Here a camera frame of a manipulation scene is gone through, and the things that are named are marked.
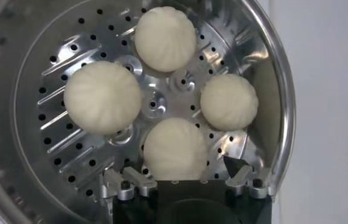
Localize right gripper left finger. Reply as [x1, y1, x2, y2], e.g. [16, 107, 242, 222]
[99, 166, 159, 201]

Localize white steamed baozi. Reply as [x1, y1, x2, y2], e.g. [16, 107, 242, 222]
[63, 60, 143, 136]
[142, 117, 209, 181]
[134, 5, 198, 73]
[200, 72, 259, 132]

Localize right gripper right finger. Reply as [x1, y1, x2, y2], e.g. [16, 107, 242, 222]
[222, 155, 277, 200]

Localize stainless steel steamer basket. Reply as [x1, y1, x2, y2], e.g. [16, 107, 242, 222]
[0, 0, 296, 224]

